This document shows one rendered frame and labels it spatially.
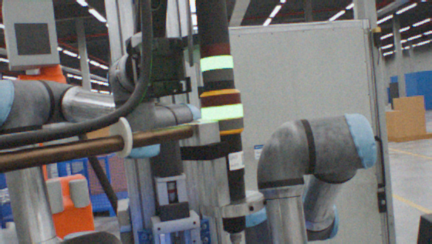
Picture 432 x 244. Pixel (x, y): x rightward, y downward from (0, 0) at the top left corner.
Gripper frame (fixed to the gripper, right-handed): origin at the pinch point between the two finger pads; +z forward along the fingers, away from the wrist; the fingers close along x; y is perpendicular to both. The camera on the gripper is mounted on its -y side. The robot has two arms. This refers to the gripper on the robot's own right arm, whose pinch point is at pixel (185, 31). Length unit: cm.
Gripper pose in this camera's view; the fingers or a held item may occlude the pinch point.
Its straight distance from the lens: 52.2
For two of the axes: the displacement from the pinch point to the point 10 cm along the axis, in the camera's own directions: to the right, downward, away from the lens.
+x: -9.0, 1.2, -4.1
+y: 1.1, 9.9, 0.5
